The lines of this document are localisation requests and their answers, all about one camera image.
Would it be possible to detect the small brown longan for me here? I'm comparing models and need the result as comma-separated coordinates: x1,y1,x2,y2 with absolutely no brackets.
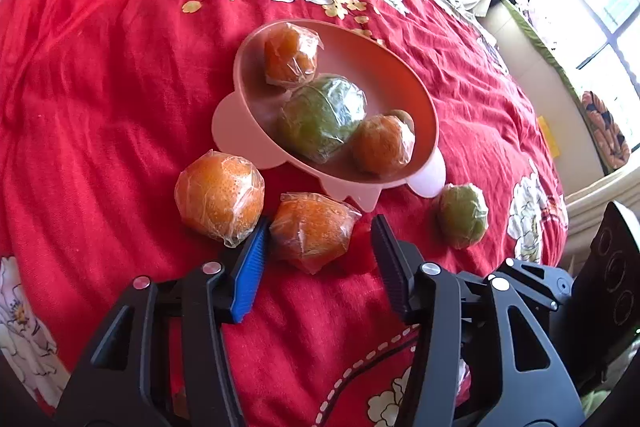
388,109,416,133

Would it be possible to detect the pink plastic bowl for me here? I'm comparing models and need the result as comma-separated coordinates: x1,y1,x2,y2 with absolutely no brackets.
212,20,446,212

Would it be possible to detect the orange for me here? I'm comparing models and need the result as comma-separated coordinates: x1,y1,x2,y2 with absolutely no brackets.
269,192,361,274
264,23,323,90
174,150,265,248
350,115,416,176

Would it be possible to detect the patterned cushion on sill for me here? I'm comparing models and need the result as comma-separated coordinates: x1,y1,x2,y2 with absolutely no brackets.
582,91,631,170

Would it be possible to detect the small wrapped green fruit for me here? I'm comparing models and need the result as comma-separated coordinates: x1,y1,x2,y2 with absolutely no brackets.
438,183,489,249

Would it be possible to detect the large wrapped green fruit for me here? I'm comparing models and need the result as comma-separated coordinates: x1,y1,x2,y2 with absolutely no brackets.
277,74,367,164

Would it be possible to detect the yellow paper sticker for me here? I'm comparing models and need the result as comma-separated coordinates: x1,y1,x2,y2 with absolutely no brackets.
537,116,561,159

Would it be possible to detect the wrapped orange in bowl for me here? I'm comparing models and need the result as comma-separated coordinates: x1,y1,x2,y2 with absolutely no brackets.
350,115,416,176

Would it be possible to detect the red floral bedspread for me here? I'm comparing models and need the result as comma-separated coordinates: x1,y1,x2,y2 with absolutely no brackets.
1,0,567,411

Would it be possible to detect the window with dark frame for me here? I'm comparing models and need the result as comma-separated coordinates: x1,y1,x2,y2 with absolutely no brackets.
532,0,639,110

